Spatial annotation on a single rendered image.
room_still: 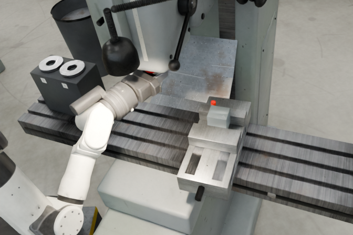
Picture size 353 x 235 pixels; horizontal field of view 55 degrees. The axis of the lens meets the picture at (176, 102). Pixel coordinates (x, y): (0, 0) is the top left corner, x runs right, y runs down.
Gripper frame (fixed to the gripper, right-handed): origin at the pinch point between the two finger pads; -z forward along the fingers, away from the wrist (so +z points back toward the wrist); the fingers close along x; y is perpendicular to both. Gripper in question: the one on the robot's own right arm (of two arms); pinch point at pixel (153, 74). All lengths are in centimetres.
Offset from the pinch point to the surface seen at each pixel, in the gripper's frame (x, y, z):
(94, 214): 34, 85, 26
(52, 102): 43, 21, 17
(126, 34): -5.4, -21.0, 10.0
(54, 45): 254, 123, -79
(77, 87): 26.3, 8.5, 12.7
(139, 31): -7.3, -21.2, 7.4
